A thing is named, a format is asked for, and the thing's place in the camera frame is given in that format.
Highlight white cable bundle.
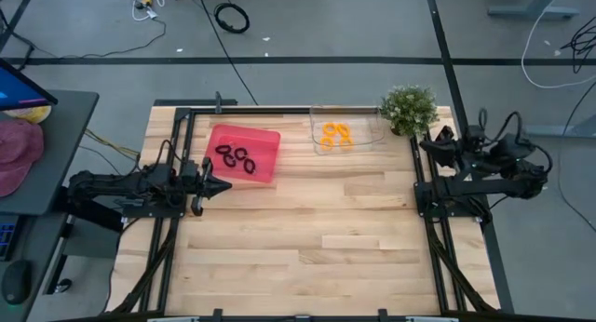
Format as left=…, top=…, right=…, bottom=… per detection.
left=130, top=0, right=181, bottom=22

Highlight yellow bowl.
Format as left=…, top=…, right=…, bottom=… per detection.
left=2, top=104, right=52, bottom=125

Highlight small potted green plant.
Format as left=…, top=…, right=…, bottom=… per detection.
left=379, top=83, right=440, bottom=138

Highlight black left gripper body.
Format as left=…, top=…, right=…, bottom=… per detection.
left=191, top=156, right=213, bottom=217

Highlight yellow wire bundle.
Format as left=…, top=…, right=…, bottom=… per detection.
left=83, top=128, right=142, bottom=161

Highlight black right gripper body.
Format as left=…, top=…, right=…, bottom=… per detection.
left=439, top=124, right=467, bottom=170

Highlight long white floor cable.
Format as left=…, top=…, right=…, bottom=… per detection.
left=520, top=5, right=596, bottom=90

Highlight thin black floor cable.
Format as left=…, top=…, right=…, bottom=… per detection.
left=197, top=0, right=260, bottom=107

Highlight black side table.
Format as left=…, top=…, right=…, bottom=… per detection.
left=0, top=212, right=71, bottom=322

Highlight clear plastic bin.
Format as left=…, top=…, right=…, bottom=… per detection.
left=308, top=103, right=386, bottom=155

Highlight pink cap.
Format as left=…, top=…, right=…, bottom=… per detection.
left=0, top=118, right=46, bottom=198

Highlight computer monitor with blue screen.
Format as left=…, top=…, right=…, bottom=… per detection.
left=0, top=56, right=60, bottom=113

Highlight coiled black cable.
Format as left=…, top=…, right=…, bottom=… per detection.
left=212, top=2, right=251, bottom=34

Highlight black computer mouse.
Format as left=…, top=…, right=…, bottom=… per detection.
left=1, top=259, right=34, bottom=307

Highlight pink plastic bin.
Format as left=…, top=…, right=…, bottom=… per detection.
left=204, top=123, right=282, bottom=184

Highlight dark grey desk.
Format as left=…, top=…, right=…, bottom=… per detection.
left=0, top=89, right=101, bottom=216

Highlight black computer keyboard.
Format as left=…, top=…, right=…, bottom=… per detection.
left=0, top=214, right=20, bottom=262

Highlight black aluminium table frame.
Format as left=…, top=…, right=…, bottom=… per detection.
left=105, top=91, right=516, bottom=322

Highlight tangled black cables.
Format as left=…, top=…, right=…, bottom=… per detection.
left=560, top=15, right=596, bottom=74

